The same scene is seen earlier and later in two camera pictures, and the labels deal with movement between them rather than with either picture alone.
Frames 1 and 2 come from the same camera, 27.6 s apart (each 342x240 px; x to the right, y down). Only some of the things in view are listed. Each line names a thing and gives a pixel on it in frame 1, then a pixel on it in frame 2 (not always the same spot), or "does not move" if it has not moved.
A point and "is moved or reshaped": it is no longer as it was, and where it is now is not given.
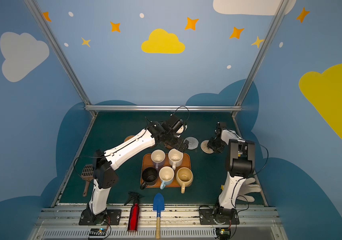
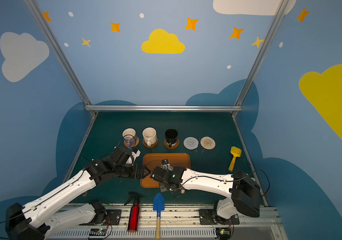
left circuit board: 97,232 does not move
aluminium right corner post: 237,107 does not move
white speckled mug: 175,157 is moved or reshaped
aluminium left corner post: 60,52 does not move
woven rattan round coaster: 128,138 is moved or reshaped
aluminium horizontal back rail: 163,108 does not move
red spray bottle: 134,211 does not move
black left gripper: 174,141 -> 140,171
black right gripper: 214,143 -> 155,172
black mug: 149,177 is moved or reshaped
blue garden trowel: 158,205 does not move
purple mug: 158,157 -> 130,137
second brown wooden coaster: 168,146 does not move
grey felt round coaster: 193,143 does not move
